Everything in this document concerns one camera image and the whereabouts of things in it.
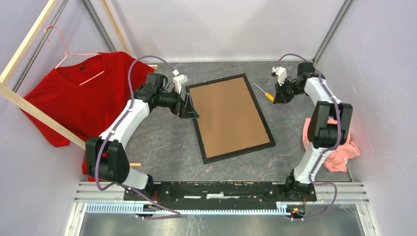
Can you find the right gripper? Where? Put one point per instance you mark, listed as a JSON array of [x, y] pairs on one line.
[[280, 96]]

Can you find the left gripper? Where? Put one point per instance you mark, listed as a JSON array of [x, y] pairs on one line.
[[186, 110]]

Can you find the yellow handled screwdriver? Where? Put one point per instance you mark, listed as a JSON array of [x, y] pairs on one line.
[[268, 95]]

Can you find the black picture frame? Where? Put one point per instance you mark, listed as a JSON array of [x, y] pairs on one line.
[[231, 122]]

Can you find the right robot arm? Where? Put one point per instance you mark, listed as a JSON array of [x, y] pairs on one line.
[[329, 124]]

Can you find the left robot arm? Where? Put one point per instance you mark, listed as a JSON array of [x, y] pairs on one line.
[[106, 158]]

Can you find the pink cloth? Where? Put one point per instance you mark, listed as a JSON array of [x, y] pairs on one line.
[[337, 160]]

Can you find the red t-shirt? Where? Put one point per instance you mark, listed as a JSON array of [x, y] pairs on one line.
[[90, 109]]

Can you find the pink clothes hanger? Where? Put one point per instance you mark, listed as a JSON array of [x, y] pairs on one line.
[[68, 53]]

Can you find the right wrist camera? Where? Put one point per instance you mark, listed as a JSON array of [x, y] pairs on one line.
[[280, 73]]

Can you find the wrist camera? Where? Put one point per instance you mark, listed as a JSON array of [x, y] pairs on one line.
[[179, 81], [280, 73]]

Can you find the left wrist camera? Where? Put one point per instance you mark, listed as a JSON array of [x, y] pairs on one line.
[[179, 81]]

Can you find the white cable duct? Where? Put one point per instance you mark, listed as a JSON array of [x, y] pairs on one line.
[[138, 208]]

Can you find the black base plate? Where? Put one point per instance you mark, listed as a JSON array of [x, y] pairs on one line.
[[229, 195]]

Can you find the wooden rack frame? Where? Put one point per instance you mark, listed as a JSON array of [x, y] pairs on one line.
[[25, 142]]

